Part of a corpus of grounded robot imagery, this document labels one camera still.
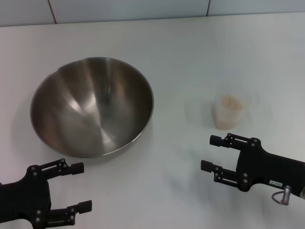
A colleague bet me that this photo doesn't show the metal plug with cable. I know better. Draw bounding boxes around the metal plug with cable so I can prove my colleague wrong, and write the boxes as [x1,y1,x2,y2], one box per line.
[271,185,293,206]

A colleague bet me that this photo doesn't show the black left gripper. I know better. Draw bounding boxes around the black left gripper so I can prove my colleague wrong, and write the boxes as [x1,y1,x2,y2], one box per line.
[0,158,93,229]

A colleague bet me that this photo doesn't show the stainless steel mixing bowl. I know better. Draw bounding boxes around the stainless steel mixing bowl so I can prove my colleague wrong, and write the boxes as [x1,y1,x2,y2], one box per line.
[30,56,154,158]

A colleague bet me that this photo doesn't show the white rice grains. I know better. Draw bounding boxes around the white rice grains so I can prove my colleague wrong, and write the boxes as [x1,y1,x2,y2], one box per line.
[213,94,244,130]

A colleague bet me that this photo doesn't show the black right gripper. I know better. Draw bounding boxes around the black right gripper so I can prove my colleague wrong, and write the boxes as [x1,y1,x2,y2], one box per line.
[201,133,305,198]

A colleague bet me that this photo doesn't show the clear plastic cup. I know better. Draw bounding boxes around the clear plastic cup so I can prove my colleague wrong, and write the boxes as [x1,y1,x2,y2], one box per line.
[211,88,254,131]

